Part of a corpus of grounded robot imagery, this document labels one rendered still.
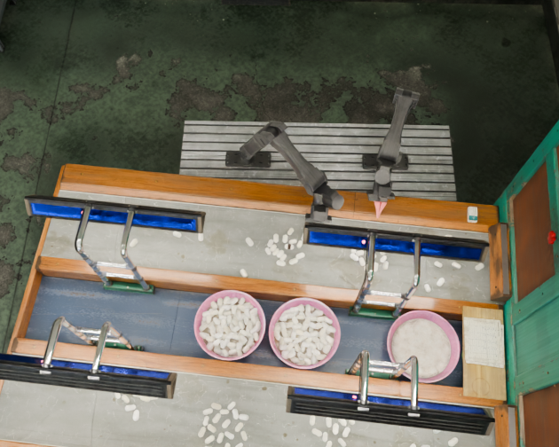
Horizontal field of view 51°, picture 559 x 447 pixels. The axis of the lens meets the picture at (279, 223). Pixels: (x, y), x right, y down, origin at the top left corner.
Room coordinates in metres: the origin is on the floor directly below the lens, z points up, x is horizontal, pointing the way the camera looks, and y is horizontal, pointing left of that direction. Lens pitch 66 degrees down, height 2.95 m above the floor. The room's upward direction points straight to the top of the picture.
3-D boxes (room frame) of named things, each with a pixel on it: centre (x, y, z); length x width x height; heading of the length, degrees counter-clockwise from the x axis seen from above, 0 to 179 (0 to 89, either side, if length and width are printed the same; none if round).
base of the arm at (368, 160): (1.28, -0.46, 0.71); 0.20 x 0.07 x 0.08; 89
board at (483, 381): (0.43, -0.75, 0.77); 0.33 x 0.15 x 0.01; 174
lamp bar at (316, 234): (0.76, -0.39, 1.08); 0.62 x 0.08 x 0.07; 84
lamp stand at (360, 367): (0.28, -0.33, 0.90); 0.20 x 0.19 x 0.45; 84
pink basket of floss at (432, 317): (0.46, -0.53, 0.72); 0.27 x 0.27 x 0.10
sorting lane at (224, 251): (0.86, 0.03, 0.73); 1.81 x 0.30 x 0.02; 84
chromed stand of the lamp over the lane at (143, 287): (0.78, 0.59, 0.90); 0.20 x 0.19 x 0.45; 84
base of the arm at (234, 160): (1.30, 0.14, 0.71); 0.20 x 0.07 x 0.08; 89
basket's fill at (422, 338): (0.46, -0.53, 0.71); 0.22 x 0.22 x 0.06
